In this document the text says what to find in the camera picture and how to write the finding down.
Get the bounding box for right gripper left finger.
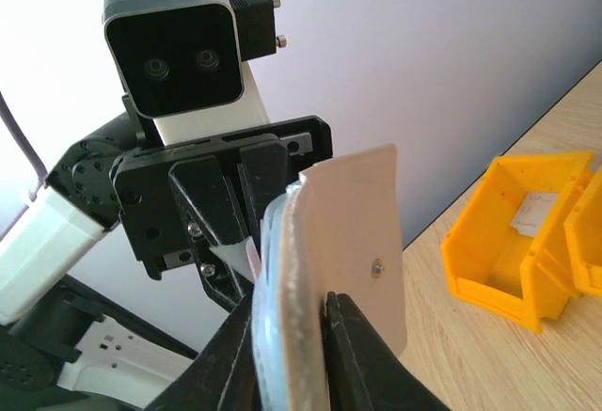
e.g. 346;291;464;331
146;294;261;411

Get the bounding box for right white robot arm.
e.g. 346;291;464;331
1;286;443;410

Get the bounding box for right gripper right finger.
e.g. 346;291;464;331
323;292;448;411

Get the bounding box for beige leather card holder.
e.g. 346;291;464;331
251;144;406;410

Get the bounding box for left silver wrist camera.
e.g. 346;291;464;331
103;0;287;147

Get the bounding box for yellow bin with pink cards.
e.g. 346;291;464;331
441;151;594;333

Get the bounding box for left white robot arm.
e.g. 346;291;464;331
1;115;333;324

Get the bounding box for yellow bin with black cards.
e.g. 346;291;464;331
564;169;602;297

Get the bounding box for pink floral card stack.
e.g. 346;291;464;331
510;192;559;238

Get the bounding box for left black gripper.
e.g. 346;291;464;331
111;116;333;310

